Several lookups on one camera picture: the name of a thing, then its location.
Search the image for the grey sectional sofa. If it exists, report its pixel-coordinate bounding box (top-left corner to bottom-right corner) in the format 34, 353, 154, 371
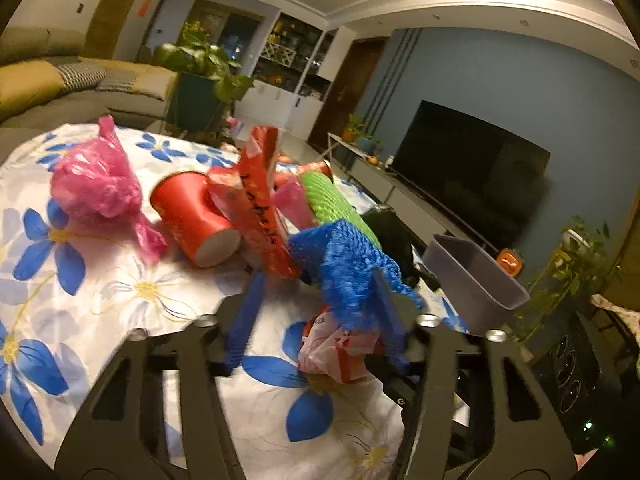
0, 27, 178, 131

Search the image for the long red snack packet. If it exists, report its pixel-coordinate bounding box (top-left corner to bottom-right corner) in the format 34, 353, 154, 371
235, 126, 303, 280

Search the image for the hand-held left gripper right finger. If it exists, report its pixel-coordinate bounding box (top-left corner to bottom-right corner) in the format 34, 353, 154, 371
372, 269, 581, 480

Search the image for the orange white gadget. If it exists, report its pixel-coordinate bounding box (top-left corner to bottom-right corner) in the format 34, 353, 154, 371
496, 247, 526, 278

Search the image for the white red plastic wrapper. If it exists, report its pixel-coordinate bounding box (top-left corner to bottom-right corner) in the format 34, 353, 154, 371
298, 310, 388, 386

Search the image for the dark brown door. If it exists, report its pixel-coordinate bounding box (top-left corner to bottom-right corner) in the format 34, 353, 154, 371
307, 37, 391, 148

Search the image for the houndstooth cushion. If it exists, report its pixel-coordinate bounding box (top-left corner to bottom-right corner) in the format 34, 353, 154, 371
55, 62, 108, 95
95, 70, 141, 93

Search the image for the floral tablecloth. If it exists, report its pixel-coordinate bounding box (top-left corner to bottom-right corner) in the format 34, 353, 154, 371
0, 122, 471, 480

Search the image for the dark balcony window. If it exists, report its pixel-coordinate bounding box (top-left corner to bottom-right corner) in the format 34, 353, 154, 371
190, 0, 263, 81

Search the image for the blue foam net sleeve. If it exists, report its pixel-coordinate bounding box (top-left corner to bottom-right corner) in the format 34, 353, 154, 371
287, 219, 426, 331

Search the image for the grey plastic bin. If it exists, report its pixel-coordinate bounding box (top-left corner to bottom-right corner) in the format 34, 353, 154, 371
421, 234, 531, 336

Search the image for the white side table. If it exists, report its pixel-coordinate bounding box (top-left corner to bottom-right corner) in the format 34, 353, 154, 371
327, 132, 362, 171

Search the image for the long yellow cushion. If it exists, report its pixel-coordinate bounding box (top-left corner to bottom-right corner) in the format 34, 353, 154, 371
85, 57, 176, 78

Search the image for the pink plastic bag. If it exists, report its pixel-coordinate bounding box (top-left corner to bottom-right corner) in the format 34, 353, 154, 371
50, 115, 168, 263

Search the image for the light brown door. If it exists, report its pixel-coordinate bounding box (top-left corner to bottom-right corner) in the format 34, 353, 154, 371
82, 0, 151, 61

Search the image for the pale floral cloth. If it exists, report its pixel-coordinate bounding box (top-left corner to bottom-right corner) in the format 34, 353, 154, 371
592, 294, 640, 356

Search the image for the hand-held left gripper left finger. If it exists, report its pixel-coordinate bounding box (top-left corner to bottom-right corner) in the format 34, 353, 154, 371
54, 272, 268, 480

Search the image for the green foam net sleeve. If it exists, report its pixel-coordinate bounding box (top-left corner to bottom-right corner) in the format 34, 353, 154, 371
299, 171, 383, 251

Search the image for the large green leafy plant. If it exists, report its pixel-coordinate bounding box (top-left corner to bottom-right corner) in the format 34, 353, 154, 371
152, 20, 253, 103

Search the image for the red paper cup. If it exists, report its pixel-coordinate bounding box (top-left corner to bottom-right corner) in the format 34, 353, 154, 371
150, 171, 241, 268

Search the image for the black plastic bag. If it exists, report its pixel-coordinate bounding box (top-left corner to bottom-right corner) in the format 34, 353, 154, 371
360, 205, 426, 288

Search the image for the pink plastic wrapper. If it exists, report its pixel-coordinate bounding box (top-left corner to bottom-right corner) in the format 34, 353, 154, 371
274, 180, 318, 231

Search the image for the white display cabinet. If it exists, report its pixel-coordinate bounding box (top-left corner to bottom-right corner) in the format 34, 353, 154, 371
235, 10, 336, 138

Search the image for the dark green planter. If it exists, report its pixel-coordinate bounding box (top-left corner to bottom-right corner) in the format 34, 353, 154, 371
165, 72, 233, 136

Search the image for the grey television console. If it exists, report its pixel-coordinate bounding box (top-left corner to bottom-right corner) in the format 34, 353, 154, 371
350, 145, 498, 256

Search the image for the leafy plant with white pot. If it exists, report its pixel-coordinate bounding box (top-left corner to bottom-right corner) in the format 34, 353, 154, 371
515, 215, 626, 346

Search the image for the black flat television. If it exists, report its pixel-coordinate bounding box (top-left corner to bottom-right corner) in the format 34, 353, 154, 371
390, 100, 551, 256

